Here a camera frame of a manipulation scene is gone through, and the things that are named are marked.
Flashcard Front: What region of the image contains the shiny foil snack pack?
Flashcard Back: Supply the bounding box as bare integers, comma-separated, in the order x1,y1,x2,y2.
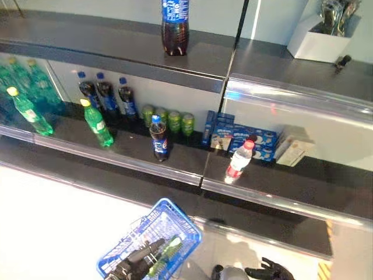
319,0,342,34
339,0,363,37

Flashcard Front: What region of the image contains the white display box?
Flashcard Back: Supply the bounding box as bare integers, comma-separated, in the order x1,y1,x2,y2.
287,0,364,64

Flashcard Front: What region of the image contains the blue Oreo cookie box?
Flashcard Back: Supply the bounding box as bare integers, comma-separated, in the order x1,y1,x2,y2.
228,142,276,162
231,124,277,148

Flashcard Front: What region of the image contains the small black object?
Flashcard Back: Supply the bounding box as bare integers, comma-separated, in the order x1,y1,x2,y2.
334,54,353,74

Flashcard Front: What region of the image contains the black shelf upright post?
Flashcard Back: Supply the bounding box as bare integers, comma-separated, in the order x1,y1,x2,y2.
234,0,251,41

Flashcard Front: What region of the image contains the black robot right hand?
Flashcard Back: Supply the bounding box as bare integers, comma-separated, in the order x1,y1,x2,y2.
244,256,295,280

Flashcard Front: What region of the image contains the clear water bottle red cap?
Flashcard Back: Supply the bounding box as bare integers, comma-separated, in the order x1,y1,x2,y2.
224,139,256,184

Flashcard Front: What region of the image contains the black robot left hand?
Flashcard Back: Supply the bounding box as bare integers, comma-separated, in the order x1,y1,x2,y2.
104,237,167,280

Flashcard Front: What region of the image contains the yellow black hazard floor tape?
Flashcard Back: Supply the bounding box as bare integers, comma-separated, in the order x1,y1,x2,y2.
316,219,333,280

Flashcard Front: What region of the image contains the green Sprite bottle yellow cap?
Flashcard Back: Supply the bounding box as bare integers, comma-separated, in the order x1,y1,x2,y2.
5,86,55,137
0,57,29,100
26,58,64,113
79,98,115,148

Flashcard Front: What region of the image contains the blue plastic shopping basket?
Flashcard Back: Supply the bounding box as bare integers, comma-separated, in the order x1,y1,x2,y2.
96,198,203,280

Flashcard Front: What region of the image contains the narrow blue biscuit box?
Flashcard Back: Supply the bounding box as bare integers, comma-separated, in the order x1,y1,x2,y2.
202,110,216,146

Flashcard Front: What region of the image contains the blue white wafer cone box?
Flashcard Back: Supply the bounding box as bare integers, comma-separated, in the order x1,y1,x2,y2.
210,113,235,151

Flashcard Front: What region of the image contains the green soda bottle lying flat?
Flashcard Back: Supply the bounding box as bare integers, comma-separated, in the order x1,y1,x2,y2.
147,234,183,278

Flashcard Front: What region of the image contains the large Pepsi cola bottle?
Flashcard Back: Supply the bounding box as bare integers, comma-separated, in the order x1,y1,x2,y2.
160,0,190,57

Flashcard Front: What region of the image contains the silver robot right leg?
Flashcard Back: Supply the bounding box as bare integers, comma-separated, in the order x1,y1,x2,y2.
211,264,248,280

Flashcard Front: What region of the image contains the cream gift box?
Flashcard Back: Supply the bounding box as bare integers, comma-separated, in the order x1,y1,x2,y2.
275,139,315,167

